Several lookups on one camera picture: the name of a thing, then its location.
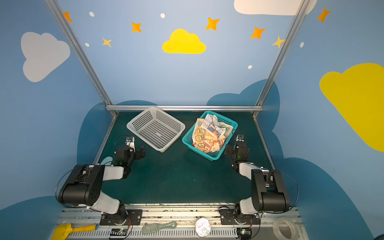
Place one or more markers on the white perforated plastic basket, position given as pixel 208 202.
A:
pixel 156 128

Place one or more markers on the bunny face pattern towel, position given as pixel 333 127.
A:
pixel 204 141

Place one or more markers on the aluminium frame left post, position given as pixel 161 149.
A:
pixel 76 45

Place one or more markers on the pale green hair brush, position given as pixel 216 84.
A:
pixel 154 228

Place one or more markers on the aluminium frame post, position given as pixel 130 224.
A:
pixel 76 45
pixel 284 49

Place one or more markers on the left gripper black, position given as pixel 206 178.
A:
pixel 139 152

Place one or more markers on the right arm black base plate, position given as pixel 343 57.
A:
pixel 235 217

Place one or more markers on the small circuit board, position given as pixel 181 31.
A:
pixel 243 234
pixel 118 234

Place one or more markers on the aluminium frame right post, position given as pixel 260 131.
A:
pixel 284 49

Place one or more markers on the aluminium front rail bed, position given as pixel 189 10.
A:
pixel 185 215

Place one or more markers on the round silver tin lid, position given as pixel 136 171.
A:
pixel 202 227

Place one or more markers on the yellow toy shovel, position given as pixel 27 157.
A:
pixel 63 231

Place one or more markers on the aluminium frame back rail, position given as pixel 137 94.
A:
pixel 125 108

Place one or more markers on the left small circuit board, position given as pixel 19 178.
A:
pixel 118 234

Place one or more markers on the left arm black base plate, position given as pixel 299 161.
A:
pixel 129 217

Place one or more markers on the right small circuit board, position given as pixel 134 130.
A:
pixel 243 234

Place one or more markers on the clear tape roll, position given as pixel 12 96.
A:
pixel 284 229

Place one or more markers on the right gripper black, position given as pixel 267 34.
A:
pixel 229 150

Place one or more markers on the rabbit letter striped towel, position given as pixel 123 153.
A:
pixel 219 130

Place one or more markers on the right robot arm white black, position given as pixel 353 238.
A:
pixel 268 191

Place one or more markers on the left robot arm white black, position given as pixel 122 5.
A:
pixel 83 186

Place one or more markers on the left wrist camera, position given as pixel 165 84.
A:
pixel 130 142

